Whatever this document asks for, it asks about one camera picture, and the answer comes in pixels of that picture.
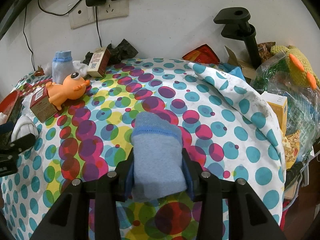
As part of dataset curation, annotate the white sock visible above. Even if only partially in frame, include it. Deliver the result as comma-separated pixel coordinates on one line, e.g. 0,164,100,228
73,61,88,78
11,115,39,141

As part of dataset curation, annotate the red brown square box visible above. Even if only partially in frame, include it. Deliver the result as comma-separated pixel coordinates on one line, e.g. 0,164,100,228
30,87,58,122

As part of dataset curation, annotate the blue sock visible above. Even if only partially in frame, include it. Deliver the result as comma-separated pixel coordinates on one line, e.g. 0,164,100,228
52,50,74,84
131,112,187,203

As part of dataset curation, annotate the tall beige QR box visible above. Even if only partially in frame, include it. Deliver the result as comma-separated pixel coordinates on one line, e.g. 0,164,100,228
87,47,111,77

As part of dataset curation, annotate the red round tray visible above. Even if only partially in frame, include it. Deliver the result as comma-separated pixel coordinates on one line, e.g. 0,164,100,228
0,89,24,131

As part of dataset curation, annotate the small red wrapper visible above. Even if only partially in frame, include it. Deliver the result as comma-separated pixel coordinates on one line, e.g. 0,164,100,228
34,66,44,76

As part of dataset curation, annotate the white crumpled tissue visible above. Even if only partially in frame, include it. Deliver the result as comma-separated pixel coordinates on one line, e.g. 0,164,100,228
42,62,52,75

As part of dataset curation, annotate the polka dot bed sheet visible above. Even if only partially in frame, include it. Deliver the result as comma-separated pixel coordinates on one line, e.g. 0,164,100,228
1,58,285,239

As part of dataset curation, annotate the yellow box under sheet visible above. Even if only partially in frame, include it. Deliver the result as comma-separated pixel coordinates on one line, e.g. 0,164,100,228
261,91,288,135

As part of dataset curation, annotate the clear plastic bag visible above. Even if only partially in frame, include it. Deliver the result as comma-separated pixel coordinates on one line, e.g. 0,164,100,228
250,51,319,161

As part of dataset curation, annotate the black crumpled plastic bag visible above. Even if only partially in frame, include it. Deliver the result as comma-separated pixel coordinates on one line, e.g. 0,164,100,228
81,38,139,66

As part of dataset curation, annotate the yellow knitted dinosaur toy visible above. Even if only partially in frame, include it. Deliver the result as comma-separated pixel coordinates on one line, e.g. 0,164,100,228
270,45,319,90

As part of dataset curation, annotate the red snack packet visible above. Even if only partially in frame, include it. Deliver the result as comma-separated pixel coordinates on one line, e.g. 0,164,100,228
182,44,220,64

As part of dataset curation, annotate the black clamp stand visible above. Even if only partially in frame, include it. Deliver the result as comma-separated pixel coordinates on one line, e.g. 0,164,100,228
213,7,262,69

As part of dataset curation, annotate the blue sock by wall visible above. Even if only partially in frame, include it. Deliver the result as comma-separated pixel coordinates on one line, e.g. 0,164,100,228
52,50,74,84

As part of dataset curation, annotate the white sock by wall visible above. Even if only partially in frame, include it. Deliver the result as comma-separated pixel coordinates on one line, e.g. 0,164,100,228
73,61,88,78

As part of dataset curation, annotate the black power cable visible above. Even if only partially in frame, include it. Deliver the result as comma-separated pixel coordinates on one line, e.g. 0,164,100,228
37,0,87,17

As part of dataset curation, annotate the white wall socket plate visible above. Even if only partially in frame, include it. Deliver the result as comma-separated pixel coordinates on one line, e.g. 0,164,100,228
68,0,129,29

